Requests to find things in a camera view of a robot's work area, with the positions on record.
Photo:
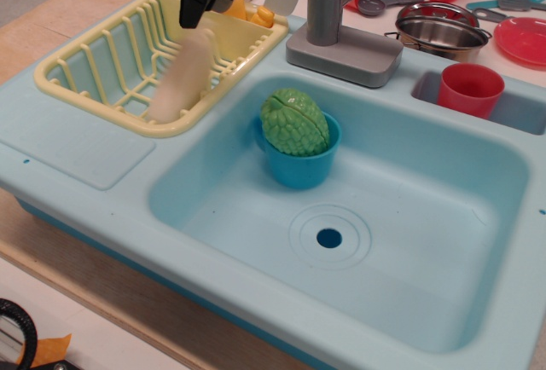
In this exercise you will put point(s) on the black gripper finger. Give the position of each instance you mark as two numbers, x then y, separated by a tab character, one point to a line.
191	11

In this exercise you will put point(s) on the cream detergent bottle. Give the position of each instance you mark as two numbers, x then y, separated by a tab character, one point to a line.
185	78

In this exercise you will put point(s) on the yellow plastic drying rack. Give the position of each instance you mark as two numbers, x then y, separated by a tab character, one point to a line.
112	69

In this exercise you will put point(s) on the light blue toy sink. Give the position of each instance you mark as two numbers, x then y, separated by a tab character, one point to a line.
423	249

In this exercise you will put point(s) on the orange toy spatula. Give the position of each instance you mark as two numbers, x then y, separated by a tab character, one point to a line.
237	10

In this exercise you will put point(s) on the small orange toy piece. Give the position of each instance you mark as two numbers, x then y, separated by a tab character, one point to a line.
263	17

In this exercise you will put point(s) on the grey toy faucet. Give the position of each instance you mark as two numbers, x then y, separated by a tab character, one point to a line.
323	44

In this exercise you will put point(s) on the green bumpy toy vegetable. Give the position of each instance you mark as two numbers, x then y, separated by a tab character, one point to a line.
294	124

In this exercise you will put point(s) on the grey toy spoon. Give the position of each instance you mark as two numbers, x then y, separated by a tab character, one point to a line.
373	8

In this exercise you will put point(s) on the blue plastic cup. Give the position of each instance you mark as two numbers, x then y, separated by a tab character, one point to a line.
300	172

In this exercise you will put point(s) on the steel toy pot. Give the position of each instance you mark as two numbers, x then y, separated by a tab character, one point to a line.
441	29

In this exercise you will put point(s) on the red plastic cup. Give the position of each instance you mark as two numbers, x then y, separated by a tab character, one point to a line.
470	88

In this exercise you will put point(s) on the grey toy spatula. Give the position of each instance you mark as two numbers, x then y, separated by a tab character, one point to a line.
484	10

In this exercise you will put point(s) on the red plastic plate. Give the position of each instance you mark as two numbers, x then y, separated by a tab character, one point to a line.
522	40

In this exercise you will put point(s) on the orange tape piece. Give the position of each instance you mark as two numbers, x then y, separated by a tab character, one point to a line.
50	350

